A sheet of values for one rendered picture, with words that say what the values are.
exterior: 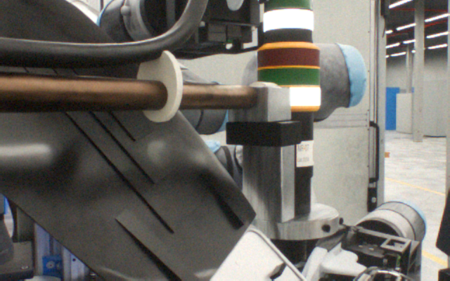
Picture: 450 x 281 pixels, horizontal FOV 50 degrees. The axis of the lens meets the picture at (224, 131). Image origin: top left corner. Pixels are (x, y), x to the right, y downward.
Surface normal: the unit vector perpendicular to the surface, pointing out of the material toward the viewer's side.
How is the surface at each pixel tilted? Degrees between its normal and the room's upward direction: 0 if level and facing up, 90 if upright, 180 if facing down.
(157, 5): 89
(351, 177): 90
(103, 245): 59
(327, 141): 90
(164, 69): 90
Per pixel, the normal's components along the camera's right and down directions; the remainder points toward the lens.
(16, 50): 0.83, 0.02
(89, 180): 0.64, -0.55
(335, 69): 0.33, -0.04
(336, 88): 0.31, 0.47
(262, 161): -0.55, 0.05
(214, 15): 0.52, 0.03
